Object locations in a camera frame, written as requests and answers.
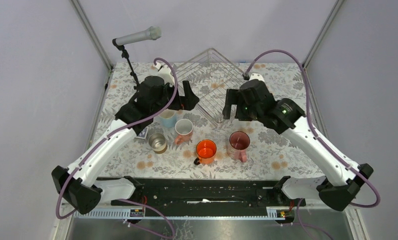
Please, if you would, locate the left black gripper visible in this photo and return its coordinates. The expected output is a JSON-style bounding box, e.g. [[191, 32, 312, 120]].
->
[[152, 80, 199, 115]]

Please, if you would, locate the light blue mug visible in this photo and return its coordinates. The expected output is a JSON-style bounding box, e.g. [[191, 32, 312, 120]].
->
[[158, 109, 177, 128]]

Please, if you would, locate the pink floral mug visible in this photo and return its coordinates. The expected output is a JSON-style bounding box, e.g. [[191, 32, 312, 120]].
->
[[227, 131, 250, 163]]

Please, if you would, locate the pink textured mug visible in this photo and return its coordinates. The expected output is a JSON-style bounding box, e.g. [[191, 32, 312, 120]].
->
[[174, 118, 194, 145]]

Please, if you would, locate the cream brown-banded cup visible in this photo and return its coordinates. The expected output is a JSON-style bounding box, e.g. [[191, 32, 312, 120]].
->
[[148, 132, 167, 154]]

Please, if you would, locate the orange mug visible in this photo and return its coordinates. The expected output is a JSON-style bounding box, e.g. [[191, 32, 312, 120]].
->
[[194, 139, 217, 165]]

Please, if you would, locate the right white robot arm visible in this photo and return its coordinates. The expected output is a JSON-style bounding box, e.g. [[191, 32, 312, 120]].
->
[[223, 79, 374, 212]]

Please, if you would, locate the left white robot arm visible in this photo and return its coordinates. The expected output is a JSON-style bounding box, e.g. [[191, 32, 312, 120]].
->
[[51, 75, 199, 214]]

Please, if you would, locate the blue playing card box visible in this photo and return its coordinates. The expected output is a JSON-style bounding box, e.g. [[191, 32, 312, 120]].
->
[[135, 127, 149, 140]]

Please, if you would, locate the black microphone tripod stand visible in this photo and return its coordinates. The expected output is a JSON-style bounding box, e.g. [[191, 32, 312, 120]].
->
[[118, 45, 140, 91]]

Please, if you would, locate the grey microphone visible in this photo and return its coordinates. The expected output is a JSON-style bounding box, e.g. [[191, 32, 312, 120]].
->
[[112, 26, 162, 46]]

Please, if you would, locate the floral table mat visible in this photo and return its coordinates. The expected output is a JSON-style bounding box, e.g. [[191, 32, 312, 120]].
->
[[101, 63, 323, 180]]

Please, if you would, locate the wire dish rack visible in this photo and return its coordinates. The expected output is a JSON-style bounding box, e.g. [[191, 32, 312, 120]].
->
[[173, 48, 244, 128]]

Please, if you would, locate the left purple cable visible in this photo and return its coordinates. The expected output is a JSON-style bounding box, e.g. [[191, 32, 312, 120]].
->
[[55, 57, 180, 240]]

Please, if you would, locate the purple cable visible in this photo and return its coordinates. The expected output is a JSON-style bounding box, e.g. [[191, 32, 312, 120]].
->
[[243, 49, 382, 240], [55, 57, 180, 240]]

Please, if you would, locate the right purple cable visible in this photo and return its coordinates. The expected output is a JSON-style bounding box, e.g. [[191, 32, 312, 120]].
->
[[243, 49, 382, 240]]

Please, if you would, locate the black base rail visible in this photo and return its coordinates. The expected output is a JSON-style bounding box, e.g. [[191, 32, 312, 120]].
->
[[130, 177, 306, 217]]

